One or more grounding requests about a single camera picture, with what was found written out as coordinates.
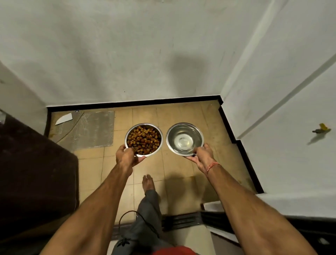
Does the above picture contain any person's red shirt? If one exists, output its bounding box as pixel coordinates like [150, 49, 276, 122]
[152, 246, 197, 255]

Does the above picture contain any dark brown wooden door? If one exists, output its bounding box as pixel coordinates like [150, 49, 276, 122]
[0, 109, 80, 245]

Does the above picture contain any black cord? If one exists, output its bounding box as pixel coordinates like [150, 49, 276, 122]
[117, 210, 160, 239]

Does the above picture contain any grey floor mat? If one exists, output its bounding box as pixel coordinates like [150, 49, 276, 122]
[49, 110, 115, 153]

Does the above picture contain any red thread wristband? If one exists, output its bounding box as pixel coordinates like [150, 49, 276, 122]
[205, 163, 220, 176]

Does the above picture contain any person's grey trouser leg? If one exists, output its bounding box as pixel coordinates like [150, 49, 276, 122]
[111, 190, 174, 255]

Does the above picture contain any person's bare foot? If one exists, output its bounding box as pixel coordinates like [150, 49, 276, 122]
[142, 174, 156, 194]

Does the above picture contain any person's left hand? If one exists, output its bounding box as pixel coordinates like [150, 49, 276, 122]
[116, 144, 146, 175]

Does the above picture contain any person's right forearm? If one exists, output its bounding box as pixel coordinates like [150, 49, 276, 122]
[206, 164, 318, 255]

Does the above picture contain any yellow wall hook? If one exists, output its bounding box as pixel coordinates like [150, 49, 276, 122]
[312, 123, 331, 134]

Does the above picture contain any white paper scrap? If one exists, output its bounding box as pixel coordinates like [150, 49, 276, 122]
[55, 113, 73, 125]

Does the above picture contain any person's left forearm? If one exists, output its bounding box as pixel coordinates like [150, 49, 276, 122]
[39, 163, 134, 255]

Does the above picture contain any brown pet food kibble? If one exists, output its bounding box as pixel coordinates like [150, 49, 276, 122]
[127, 126, 161, 155]

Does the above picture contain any steel bowl with brown kibble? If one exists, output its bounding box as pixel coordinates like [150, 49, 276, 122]
[124, 123, 163, 157]

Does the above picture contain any person's right hand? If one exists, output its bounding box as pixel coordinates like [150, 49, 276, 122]
[185, 143, 217, 175]

